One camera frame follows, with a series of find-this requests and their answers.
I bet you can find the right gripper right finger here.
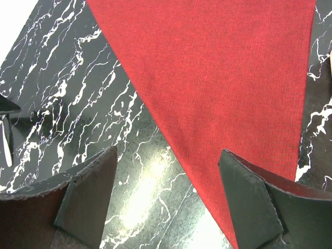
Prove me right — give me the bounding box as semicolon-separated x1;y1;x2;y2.
219;149;331;248

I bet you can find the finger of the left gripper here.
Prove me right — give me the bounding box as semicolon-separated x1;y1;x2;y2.
0;95;21;114

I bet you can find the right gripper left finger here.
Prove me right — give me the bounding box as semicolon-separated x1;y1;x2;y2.
1;146;118;248

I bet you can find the red cloth napkin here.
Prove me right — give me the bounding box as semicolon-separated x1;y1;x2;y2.
88;1;315;246

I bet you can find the silver fork lower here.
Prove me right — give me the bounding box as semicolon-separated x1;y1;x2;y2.
1;115;13;167

